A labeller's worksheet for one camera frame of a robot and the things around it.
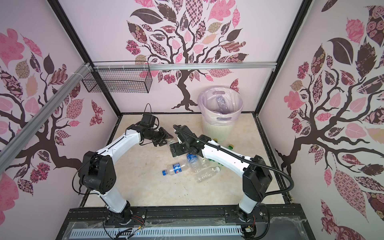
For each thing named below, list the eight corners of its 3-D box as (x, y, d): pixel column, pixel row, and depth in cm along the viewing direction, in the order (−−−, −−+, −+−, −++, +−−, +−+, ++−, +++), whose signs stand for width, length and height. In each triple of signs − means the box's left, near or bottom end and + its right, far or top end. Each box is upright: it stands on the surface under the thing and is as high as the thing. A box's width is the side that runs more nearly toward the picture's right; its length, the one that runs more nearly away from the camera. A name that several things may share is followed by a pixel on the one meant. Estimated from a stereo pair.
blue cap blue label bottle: (164, 180, 88) (163, 176, 83) (163, 172, 91) (161, 168, 86) (190, 171, 91) (190, 167, 87) (187, 164, 94) (187, 159, 90)
